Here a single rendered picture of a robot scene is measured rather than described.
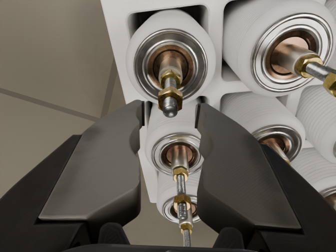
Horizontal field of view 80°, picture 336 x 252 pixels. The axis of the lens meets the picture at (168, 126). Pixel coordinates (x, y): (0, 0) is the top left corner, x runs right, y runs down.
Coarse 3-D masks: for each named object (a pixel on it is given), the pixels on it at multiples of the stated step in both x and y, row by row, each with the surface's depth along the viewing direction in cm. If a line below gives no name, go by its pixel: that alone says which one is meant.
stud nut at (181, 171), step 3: (177, 168) 24; (180, 168) 24; (183, 168) 24; (174, 171) 24; (177, 171) 24; (180, 171) 23; (183, 171) 24; (186, 171) 24; (174, 174) 24; (177, 174) 23; (180, 174) 23; (183, 174) 23; (186, 174) 23; (174, 177) 24; (186, 177) 24; (174, 180) 24; (186, 180) 24
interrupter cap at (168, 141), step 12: (180, 132) 25; (156, 144) 26; (168, 144) 26; (180, 144) 26; (192, 144) 26; (156, 156) 27; (168, 156) 27; (192, 156) 27; (168, 168) 28; (192, 168) 28
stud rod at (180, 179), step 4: (180, 176) 23; (176, 180) 23; (180, 180) 23; (184, 180) 23; (176, 184) 23; (180, 184) 22; (184, 184) 23; (180, 188) 22; (184, 188) 22; (180, 192) 21; (184, 192) 22; (180, 204) 20; (184, 204) 20; (180, 208) 20; (184, 208) 20; (180, 212) 20; (184, 212) 20; (180, 216) 19; (184, 216) 19
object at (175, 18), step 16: (160, 16) 19; (176, 16) 19; (144, 32) 19; (192, 32) 19; (128, 48) 20; (208, 48) 20; (128, 64) 21; (208, 64) 21; (208, 80) 22; (144, 96) 23; (192, 96) 23
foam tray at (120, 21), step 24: (120, 0) 24; (144, 0) 24; (168, 0) 24; (192, 0) 24; (216, 0) 24; (120, 24) 25; (216, 24) 25; (120, 48) 27; (216, 48) 26; (120, 72) 28; (216, 72) 28; (216, 96) 30; (288, 96) 30; (144, 144) 35; (144, 168) 38
